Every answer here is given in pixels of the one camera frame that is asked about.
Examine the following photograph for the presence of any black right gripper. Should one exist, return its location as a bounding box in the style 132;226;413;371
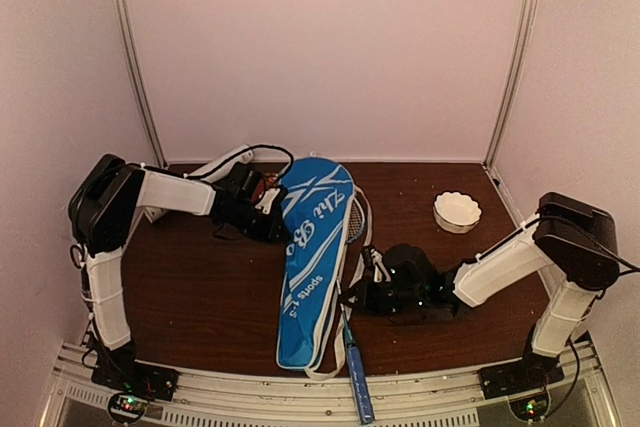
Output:
338;276;425;317

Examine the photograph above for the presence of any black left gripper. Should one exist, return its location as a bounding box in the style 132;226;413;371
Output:
224;202;292;244

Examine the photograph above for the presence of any white shuttlecock tube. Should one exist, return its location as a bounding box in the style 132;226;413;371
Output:
183;144;254;182

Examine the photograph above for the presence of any blue racket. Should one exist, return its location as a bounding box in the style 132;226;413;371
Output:
340;200;375;426

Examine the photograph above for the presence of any blue racket bag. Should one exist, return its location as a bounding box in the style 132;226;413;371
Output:
276;157;373;382

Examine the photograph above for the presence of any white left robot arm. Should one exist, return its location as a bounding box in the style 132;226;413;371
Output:
68;154;290;351

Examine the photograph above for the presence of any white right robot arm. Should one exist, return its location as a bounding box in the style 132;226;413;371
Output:
339;192;621;389

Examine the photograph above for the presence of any red floral dish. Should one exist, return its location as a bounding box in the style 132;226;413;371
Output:
258;172;279;192

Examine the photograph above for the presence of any white scalloped bowl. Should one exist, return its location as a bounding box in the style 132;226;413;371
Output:
433;191;482;234

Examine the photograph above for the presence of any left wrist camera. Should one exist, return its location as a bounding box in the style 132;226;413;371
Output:
226;163;266;204

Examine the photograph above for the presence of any aluminium front rail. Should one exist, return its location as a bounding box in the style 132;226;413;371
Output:
37;341;620;426

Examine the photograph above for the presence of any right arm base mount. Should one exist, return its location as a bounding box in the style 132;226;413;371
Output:
478;359;565;423

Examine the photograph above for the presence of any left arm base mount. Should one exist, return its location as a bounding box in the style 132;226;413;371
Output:
91;362;179;424

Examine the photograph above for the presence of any right aluminium frame post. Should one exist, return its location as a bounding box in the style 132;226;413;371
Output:
483;0;539;170

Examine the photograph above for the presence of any aluminium frame post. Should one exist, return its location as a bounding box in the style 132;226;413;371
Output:
483;0;539;170
113;0;168;167

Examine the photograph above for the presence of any left aluminium frame post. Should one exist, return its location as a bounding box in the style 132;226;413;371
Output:
113;0;168;167

